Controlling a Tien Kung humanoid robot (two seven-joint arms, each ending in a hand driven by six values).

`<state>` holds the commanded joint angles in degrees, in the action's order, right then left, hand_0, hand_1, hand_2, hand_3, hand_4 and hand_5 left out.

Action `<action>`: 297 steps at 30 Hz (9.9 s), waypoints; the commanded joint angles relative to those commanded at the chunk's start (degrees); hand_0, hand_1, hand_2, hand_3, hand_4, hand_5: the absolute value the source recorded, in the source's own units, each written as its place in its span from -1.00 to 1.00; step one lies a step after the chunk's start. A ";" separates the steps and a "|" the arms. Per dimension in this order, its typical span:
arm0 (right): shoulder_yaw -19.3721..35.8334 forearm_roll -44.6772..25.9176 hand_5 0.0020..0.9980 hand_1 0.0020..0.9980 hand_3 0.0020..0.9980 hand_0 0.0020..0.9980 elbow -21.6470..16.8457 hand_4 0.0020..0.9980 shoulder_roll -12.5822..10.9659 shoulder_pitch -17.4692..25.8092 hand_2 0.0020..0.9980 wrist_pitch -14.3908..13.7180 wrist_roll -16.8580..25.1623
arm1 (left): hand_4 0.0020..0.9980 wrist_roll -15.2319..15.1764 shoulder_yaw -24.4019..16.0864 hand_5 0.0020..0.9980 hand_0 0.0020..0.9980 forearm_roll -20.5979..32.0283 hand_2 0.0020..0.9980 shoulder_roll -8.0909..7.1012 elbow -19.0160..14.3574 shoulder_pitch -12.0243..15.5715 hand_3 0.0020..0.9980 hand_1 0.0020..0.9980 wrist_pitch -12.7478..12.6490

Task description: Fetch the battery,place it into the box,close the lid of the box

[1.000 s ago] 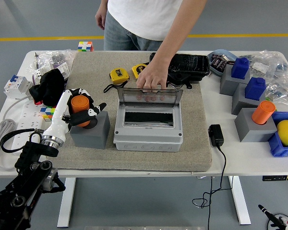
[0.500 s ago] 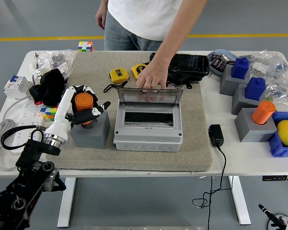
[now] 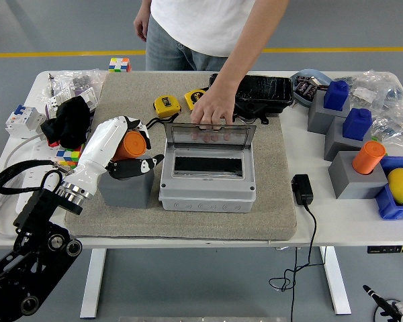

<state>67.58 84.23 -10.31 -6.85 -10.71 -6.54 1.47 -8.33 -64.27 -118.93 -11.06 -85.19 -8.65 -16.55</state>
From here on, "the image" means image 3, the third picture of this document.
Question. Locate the orange cylinder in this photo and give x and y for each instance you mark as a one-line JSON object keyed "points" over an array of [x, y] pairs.
{"points": [[367, 157]]}

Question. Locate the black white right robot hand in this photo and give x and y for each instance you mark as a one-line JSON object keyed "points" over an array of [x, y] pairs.
{"points": [[394, 312]]}

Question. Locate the person's left forearm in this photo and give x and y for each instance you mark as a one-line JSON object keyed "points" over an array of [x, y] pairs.
{"points": [[242, 63]]}

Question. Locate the black table control panel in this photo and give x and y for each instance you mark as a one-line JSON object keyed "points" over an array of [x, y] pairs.
{"points": [[383, 249]]}

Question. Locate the clear plastic parts bag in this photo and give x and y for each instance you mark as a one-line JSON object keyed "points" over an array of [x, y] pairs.
{"points": [[366, 94], [396, 124]]}

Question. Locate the clear bag with screws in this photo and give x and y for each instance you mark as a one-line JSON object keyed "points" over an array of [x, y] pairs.
{"points": [[84, 80]]}

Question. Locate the black cloth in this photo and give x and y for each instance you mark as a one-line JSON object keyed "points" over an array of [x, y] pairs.
{"points": [[70, 120]]}

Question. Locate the grey holder block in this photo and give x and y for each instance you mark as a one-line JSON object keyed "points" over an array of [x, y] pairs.
{"points": [[336, 144], [317, 117], [352, 184]]}

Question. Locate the grey block with round hole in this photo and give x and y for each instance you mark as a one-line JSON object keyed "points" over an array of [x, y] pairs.
{"points": [[127, 194]]}

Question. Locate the grey electrical box clear lid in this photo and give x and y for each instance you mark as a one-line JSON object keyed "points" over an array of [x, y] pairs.
{"points": [[205, 198]]}

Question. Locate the orange cylinder battery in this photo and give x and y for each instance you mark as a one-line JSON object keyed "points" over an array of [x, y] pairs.
{"points": [[134, 146]]}

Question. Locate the thin metal tool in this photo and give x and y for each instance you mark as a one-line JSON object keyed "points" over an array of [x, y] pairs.
{"points": [[50, 84]]}

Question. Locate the blue square plug block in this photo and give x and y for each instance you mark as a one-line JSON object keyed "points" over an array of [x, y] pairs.
{"points": [[336, 95], [356, 124]]}

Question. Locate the small red block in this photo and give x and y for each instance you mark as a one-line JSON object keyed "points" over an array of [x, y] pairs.
{"points": [[53, 143]]}

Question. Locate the person's left hand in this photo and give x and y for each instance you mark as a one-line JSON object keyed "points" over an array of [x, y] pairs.
{"points": [[215, 107]]}

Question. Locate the light blue bowl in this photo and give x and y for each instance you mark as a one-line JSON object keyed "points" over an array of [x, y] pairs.
{"points": [[300, 99]]}

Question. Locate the person's right forearm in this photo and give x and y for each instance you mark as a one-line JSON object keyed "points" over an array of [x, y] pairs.
{"points": [[144, 8]]}

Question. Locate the person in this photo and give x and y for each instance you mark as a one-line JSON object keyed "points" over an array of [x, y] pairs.
{"points": [[201, 23]]}

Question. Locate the colourful puzzle cube white crossed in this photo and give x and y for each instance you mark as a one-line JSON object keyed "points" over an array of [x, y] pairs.
{"points": [[120, 64]]}

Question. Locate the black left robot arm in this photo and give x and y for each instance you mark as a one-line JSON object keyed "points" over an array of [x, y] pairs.
{"points": [[37, 208]]}

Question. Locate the black power adapter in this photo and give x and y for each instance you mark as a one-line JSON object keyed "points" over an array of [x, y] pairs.
{"points": [[302, 189]]}

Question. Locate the blue plastic bin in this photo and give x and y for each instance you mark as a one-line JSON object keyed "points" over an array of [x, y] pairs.
{"points": [[389, 208]]}

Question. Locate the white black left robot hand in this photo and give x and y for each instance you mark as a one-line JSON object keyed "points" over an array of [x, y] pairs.
{"points": [[100, 144]]}

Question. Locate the grey-brown mat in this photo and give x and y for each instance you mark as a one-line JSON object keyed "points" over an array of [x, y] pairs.
{"points": [[188, 224]]}

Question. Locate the white table leg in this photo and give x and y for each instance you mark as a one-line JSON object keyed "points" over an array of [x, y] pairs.
{"points": [[94, 285], [336, 285]]}

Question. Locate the dark printed packet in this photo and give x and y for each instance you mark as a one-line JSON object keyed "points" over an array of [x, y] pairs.
{"points": [[305, 89]]}

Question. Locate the person's right hand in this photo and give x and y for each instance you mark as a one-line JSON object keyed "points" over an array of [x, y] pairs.
{"points": [[141, 27]]}

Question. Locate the black plastic tray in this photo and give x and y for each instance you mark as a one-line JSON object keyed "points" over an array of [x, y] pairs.
{"points": [[268, 90]]}

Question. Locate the white blue circuit breaker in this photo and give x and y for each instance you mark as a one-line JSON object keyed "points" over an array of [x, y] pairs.
{"points": [[23, 120]]}

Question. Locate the white power strip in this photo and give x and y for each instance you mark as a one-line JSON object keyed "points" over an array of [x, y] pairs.
{"points": [[40, 151]]}

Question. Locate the white switch module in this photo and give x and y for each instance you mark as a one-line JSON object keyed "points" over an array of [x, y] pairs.
{"points": [[87, 97]]}

